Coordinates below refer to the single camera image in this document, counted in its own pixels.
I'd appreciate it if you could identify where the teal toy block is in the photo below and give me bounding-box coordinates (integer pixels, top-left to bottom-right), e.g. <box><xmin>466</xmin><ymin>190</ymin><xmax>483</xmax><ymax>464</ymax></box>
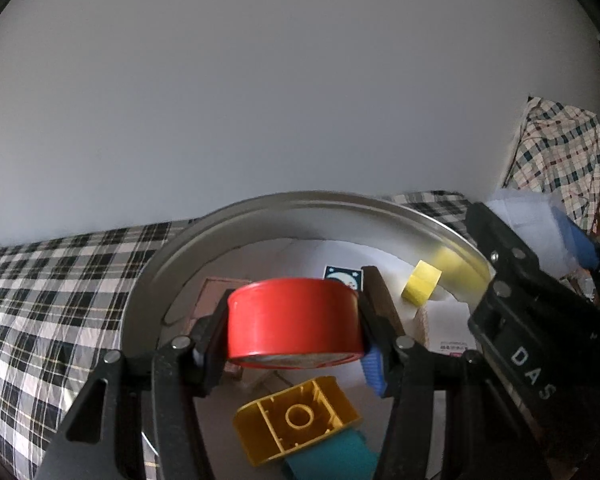
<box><xmin>280</xmin><ymin>427</ymin><xmax>381</xmax><ymax>480</ymax></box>

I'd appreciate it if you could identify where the black white plaid blanket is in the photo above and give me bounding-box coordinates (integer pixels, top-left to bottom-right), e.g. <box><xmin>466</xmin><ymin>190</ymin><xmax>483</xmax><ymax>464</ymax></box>
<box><xmin>0</xmin><ymin>190</ymin><xmax>473</xmax><ymax>480</ymax></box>

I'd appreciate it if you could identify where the round metal cookie tin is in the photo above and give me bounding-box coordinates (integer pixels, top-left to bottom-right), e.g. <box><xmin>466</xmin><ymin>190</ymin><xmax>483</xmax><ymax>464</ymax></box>
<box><xmin>120</xmin><ymin>191</ymin><xmax>498</xmax><ymax>480</ymax></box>

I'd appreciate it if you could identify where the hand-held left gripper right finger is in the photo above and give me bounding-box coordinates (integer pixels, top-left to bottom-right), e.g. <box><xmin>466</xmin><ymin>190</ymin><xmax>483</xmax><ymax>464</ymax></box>
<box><xmin>355</xmin><ymin>290</ymin><xmax>551</xmax><ymax>480</ymax></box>

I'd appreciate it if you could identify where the yellow cube block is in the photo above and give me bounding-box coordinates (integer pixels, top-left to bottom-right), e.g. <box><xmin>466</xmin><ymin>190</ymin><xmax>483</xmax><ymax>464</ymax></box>
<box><xmin>401</xmin><ymin>260</ymin><xmax>442</xmax><ymax>306</ymax></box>

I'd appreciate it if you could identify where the beige plaid cloth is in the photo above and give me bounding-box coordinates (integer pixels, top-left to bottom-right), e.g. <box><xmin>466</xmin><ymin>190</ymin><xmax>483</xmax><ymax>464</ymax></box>
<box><xmin>502</xmin><ymin>96</ymin><xmax>600</xmax><ymax>233</ymax></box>

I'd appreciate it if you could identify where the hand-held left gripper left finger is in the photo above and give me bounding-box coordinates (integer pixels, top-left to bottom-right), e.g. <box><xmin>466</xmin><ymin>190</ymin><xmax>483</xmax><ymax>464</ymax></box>
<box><xmin>35</xmin><ymin>290</ymin><xmax>231</xmax><ymax>480</ymax></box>

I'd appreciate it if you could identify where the clear plastic box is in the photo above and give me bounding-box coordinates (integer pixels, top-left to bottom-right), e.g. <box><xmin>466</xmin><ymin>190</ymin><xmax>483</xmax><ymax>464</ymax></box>
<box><xmin>486</xmin><ymin>189</ymin><xmax>581</xmax><ymax>278</ymax></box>

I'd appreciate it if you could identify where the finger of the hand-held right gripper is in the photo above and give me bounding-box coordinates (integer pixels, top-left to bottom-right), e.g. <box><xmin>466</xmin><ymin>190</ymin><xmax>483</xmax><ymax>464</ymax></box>
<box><xmin>550</xmin><ymin>207</ymin><xmax>600</xmax><ymax>268</ymax></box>
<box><xmin>465</xmin><ymin>201</ymin><xmax>543</xmax><ymax>286</ymax></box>

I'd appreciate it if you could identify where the red tape roll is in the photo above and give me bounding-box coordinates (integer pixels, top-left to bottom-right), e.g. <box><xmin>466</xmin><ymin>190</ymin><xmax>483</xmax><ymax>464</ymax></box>
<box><xmin>227</xmin><ymin>277</ymin><xmax>366</xmax><ymax>371</ymax></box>

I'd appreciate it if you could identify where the yellow face toy block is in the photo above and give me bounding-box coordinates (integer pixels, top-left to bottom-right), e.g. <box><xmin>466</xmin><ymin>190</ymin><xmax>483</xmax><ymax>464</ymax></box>
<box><xmin>232</xmin><ymin>376</ymin><xmax>362</xmax><ymax>467</ymax></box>

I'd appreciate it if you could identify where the copper brown rectangular box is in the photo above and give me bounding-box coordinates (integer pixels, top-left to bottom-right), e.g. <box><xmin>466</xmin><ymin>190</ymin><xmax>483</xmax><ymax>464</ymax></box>
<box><xmin>196</xmin><ymin>276</ymin><xmax>246</xmax><ymax>383</ymax></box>

